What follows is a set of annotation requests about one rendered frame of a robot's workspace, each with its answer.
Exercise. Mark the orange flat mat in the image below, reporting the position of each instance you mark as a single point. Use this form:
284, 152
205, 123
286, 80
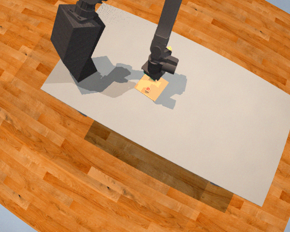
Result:
156, 87

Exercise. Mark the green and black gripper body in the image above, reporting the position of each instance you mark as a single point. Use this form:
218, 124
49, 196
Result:
153, 73

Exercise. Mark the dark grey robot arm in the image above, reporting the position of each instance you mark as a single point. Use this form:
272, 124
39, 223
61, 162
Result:
160, 55

